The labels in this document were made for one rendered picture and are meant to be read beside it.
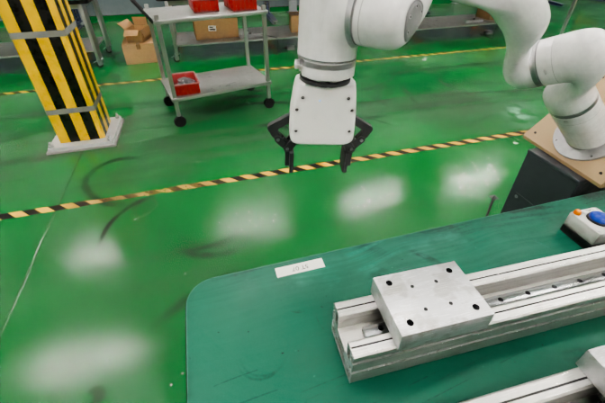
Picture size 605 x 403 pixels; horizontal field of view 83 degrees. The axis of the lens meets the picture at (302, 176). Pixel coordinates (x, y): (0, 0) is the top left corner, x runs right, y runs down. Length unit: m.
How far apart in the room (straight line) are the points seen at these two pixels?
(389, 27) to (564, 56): 0.69
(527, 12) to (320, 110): 0.57
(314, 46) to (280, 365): 0.52
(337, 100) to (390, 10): 0.15
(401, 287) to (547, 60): 0.70
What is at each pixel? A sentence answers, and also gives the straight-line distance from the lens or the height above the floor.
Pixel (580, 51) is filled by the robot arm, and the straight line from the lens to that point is 1.06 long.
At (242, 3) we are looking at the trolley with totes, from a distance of 3.10.
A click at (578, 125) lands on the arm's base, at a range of 1.27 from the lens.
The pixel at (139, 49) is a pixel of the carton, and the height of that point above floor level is 0.17.
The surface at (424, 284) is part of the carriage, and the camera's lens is 0.65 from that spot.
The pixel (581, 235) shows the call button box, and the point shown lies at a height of 0.81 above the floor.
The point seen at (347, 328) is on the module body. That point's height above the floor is 0.82.
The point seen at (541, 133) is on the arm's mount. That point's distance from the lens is 1.47.
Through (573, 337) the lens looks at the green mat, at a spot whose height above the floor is 0.78.
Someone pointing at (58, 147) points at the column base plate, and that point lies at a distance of 3.23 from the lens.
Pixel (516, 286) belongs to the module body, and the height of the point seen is 0.83.
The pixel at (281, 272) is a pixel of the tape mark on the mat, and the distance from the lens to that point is 0.79.
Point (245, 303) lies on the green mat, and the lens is 0.75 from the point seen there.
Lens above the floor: 1.39
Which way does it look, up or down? 36 degrees down
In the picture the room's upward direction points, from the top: straight up
